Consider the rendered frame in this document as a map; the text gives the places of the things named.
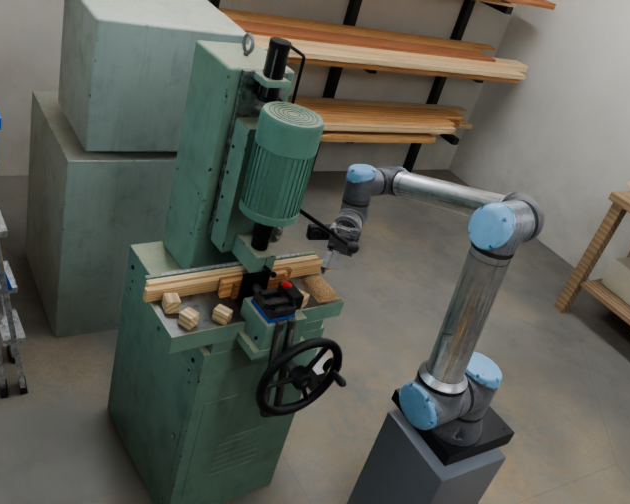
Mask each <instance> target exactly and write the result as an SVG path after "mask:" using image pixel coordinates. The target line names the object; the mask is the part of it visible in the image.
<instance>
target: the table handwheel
mask: <svg viewBox="0 0 630 504"><path fill-rule="evenodd" d="M318 347H323V348H322V349H321V350H320V351H319V352H318V354H317V355H316V356H315V357H314V358H313V359H312V360H311V361H310V363H309V364H308V365H307V366H306V367H305V366H303V365H298V364H297V363H296V361H295V360H294V359H293V358H294V357H295V356H297V355H299V354H301V353H302V352H305V351H307V350H310V349H313V348H318ZM329 349H330V350H331V351H332V353H333V362H332V365H331V368H330V370H329V372H328V374H327V375H326V377H325V378H324V379H323V381H322V382H321V383H320V384H319V385H318V386H317V387H316V388H315V389H314V390H313V391H312V392H310V393H309V394H308V392H307V389H306V388H307V387H308V386H309V385H310V384H311V382H312V379H313V377H312V375H311V374H310V371H311V369H312V368H313V367H314V366H315V364H316V363H317V362H318V361H319V360H320V359H321V357H322V356H323V355H324V354H325V353H326V352H327V351H328V350H329ZM342 358H343V355H342V350H341V348H340V346H339V345H338V343H337V342H335V341H334V340H332V339H329V338H324V337H317V338H311V339H308V340H305V341H302V342H300V343H298V344H296V345H294V346H292V347H290V348H289V349H287V350H286V351H285V352H283V353H279V354H278V357H277V358H276V359H275V360H274V361H273V362H272V363H271V364H270V365H269V367H268V368H267V369H266V371H265V372H264V373H263V375H262V377H261V379H260V381H259V383H258V385H257V389H256V403H257V406H258V408H259V409H260V410H261V411H262V412H263V413H265V414H267V415H270V416H285V415H289V414H292V413H295V412H297V411H299V410H301V409H303V408H305V407H307V406H308V405H310V404H311V403H313V402H314V401H315V400H317V399H318V398H319V397H320V396H321V395H322V394H323V393H324V392H325V391H326V390H327V389H328V388H329V387H330V385H331V384H332V383H333V381H334V380H335V379H334V378H333V376H332V374H331V372H332V371H333V370H336V371H337V372H338V373H339V371H340V368H341V365H342ZM284 365H285V366H284ZM283 366H284V367H285V369H286V370H287V371H288V373H289V375H288V378H285V379H281V380H278V381H273V382H271V380H272V378H273V377H274V376H275V374H276V373H277V372H278V371H279V370H280V369H281V368H282V367H283ZM290 383H292V385H293V386H294V387H295V389H296V390H301V391H302V394H303V398H302V399H300V400H298V401H296V402H294V403H292V404H289V405H285V406H278V407H276V406H271V405H269V404H268V403H267V401H266V391H267V389H270V388H274V387H277V386H281V385H285V384H290Z"/></svg>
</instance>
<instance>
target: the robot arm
mask: <svg viewBox="0 0 630 504"><path fill-rule="evenodd" d="M385 194H390V195H393V196H397V197H403V198H406V199H410V200H413V201H417V202H420V203H424V204H427V205H431V206H434V207H438V208H441V209H445V210H448V211H452V212H455V213H459V214H462V215H465V216H469V217H471V218H470V221H469V226H468V232H470V235H469V237H470V239H471V246H470V249H469V251H468V254H467V257H466V260H465V262H464V265H463V268H462V271H461V273H460V276H459V279H458V282H457V284H456V287H455V290H454V292H453V295H452V298H451V301H450V303H449V306H448V309H447V312H446V314H445V317H444V320H443V323H442V325H441V328H440V331H439V334H438V336H437V339H436V342H435V345H434V347H433V350H432V353H431V356H430V358H429V360H427V361H424V362H423V363H422V364H421V365H420V367H419V369H418V372H417V375H416V378H415V379H414V380H413V381H411V382H407V383H406V384H404V385H403V386H402V388H401V389H400V393H399V402H400V406H401V409H402V411H403V413H404V414H405V417H406V418H407V420H408V421H409V422H410V423H411V424H412V425H413V426H415V427H416V428H418V429H421V430H428V429H431V430H432V431H433V433H434V434H435V435H437V436H438V437H439V438H441V439H442V440H444V441H446V442H448V443H450V444H453V445H457V446H469V445H472V444H474V443H476V442H477V441H478V439H479V437H480V435H481V433H482V418H483V416H484V414H485V412H486V410H487V408H488V406H489V405H490V403H491V401H492V399H493V397H494V395H495V393H496V391H497V389H498V388H499V387H500V383H501V380H502V373H501V371H500V369H499V367H498V366H497V365H496V364H495V363H494V362H493V361H492V360H491V359H489V358H488V357H486V356H484V355H482V354H480V353H477V352H474V350H475V347H476V345H477V342H478V340H479V337H480V335H481V332H482V330H483V327H484V325H485V322H486V320H487V317H488V315H489V312H490V310H491V307H492V305H493V302H494V300H495V297H496V295H497V292H498V290H499V287H500V285H501V282H502V280H503V278H504V275H505V273H506V270H507V268H508V265H509V263H510V260H511V259H512V258H513V256H514V253H515V251H516V248H517V246H518V244H519V243H523V242H527V241H530V240H532V239H534V238H535V237H537V236H538V235H539V234H540V232H541V231H542V229H543V227H544V223H545V215H544V212H543V209H542V207H541V206H540V204H539V203H538V202H537V201H535V200H534V199H533V198H531V197H529V196H527V195H524V194H520V193H516V192H511V193H508V194H507V195H501V194H497V193H493V192H488V191H484V190H480V189H476V188H472V187H468V186H464V185H460V184H456V183H451V182H447V181H443V180H439V179H435V178H431V177H427V176H423V175H419V174H415V173H410V172H408V171H407V170H406V169H405V168H403V167H399V166H392V167H385V168H374V167H373V166H370V165H367V164H354V165H351V166H350V167H349V169H348V173H347V175H346V182H345V188H344V193H343V198H342V203H341V209H340V213H339V214H338V216H337V217H336V219H335V221H334V222H333V224H324V225H326V226H327V227H329V228H330V229H329V230H332V231H334V232H336V233H337V234H339V235H340V236H342V237H343V238H344V239H346V240H347V241H349V242H351V241H355V242H357V243H358V240H359V239H360V235H361V231H362V227H363V225H364V224H365V222H366V221H367V218H368V207H369V202H370V197H371V196H376V195H385ZM306 237H307V239H308V240H329V241H328V246H327V248H329V249H328V251H327V252H326V255H325V258H324V260H323V263H322V266H321V273H322V274H323V275H324V273H325V271H326V270H327V269H336V270H340V269H341V268H342V264H341V263H340V262H339V261H338V253H337V252H334V250H336V251H339V252H340V254H343V255H346V256H350V257H352V255H353V254H352V253H349V252H348V250H347V246H346V245H345V244H343V243H342V242H340V241H339V240H337V239H336V238H335V237H333V236H332V235H330V234H329V233H328V232H326V231H325V230H323V229H322V228H320V227H319V226H318V225H316V224H309V225H308V228H307V234H306ZM331 256H332V258H331Z"/></svg>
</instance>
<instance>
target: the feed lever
mask: <svg viewBox="0 0 630 504"><path fill-rule="evenodd" d="M299 213H301V214H302V215H303V216H305V217H306V218H308V219H309V220H310V221H312V222H313V223H315V224H316V225H318V226H319V227H320V228H322V229H323V230H325V231H326V232H328V233H329V234H330V235H332V236H333V237H335V238H336V239H337V240H339V241H340V242H342V243H343V244H345V245H346V246H347V250H348V252H349V253H352V254H354V253H357V252H358V250H359V245H358V243H357V242H355V241H351V242H349V241H347V240H346V239H344V238H343V237H342V236H340V235H339V234H337V233H336V232H334V231H332V230H329V229H330V228H329V227H327V226H326V225H324V224H323V223H321V222H320V221H319V220H317V219H316V218H314V217H313V216H311V215H310V214H308V213H307V212H306V211H304V210H303V209H301V208H300V212H299Z"/></svg>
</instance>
